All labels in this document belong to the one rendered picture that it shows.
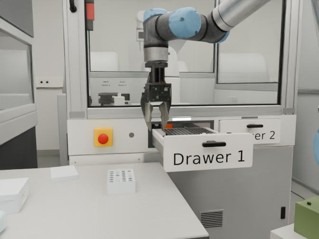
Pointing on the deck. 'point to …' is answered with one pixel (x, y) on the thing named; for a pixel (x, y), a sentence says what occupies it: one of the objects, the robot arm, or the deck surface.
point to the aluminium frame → (126, 112)
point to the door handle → (72, 6)
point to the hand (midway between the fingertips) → (156, 126)
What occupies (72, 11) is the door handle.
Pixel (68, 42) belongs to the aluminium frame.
